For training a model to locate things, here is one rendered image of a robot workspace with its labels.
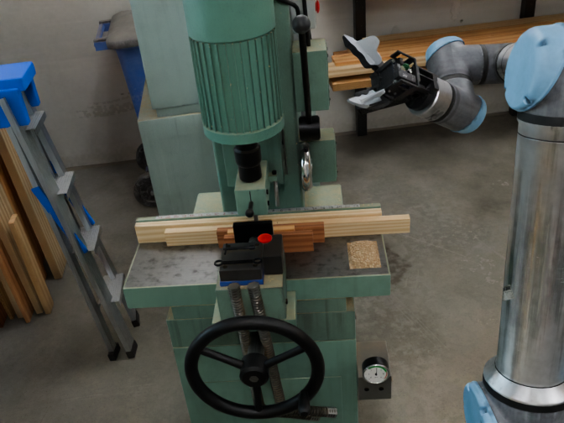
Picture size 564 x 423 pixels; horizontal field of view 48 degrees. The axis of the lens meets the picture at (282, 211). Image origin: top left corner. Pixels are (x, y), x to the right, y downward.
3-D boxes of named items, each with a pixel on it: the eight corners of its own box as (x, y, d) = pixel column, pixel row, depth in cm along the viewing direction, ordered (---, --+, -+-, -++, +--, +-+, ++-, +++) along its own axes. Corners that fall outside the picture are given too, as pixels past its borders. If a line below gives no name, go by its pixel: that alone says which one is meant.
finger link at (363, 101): (363, 87, 117) (390, 75, 123) (343, 101, 122) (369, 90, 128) (372, 101, 117) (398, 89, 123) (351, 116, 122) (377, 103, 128)
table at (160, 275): (116, 338, 137) (110, 317, 134) (144, 254, 163) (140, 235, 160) (397, 325, 133) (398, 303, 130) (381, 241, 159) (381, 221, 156)
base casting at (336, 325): (170, 348, 152) (163, 320, 147) (201, 216, 200) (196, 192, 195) (357, 339, 149) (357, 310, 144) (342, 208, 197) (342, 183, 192)
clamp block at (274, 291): (218, 323, 134) (212, 290, 129) (225, 282, 145) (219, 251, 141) (288, 320, 133) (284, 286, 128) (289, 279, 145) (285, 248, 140)
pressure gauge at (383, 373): (362, 389, 149) (362, 365, 144) (361, 378, 152) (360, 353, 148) (389, 389, 148) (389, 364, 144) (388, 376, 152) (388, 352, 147)
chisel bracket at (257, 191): (238, 222, 145) (233, 190, 141) (242, 190, 157) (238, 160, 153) (270, 220, 145) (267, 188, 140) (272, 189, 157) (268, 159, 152)
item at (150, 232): (138, 243, 157) (133, 227, 154) (139, 238, 158) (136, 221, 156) (381, 229, 153) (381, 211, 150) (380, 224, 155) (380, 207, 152)
